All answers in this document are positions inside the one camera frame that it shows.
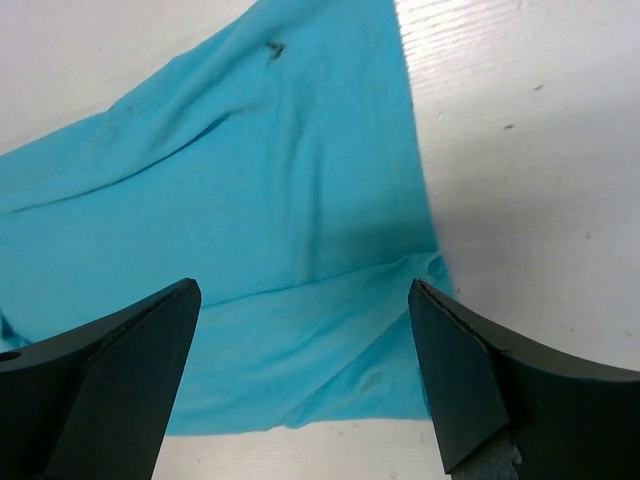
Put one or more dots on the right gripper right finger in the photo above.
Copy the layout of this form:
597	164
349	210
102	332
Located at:
504	406

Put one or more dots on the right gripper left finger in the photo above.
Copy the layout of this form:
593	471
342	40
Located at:
95	401

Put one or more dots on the blue t-shirt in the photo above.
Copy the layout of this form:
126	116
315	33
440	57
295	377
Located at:
276	164

